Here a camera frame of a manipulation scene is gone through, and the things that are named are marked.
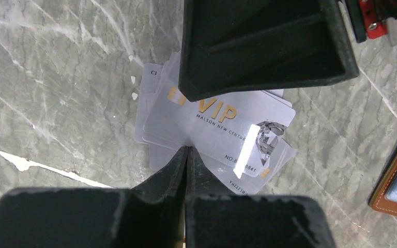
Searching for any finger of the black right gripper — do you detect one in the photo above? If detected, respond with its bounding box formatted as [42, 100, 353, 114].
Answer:
[179, 1, 359, 101]

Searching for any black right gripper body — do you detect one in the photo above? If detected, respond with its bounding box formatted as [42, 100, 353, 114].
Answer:
[342, 0, 397, 46]

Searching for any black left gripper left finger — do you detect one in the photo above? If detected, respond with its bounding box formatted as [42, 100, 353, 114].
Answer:
[0, 147, 189, 247]

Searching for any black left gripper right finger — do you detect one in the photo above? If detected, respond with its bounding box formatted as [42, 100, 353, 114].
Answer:
[185, 147, 335, 247]

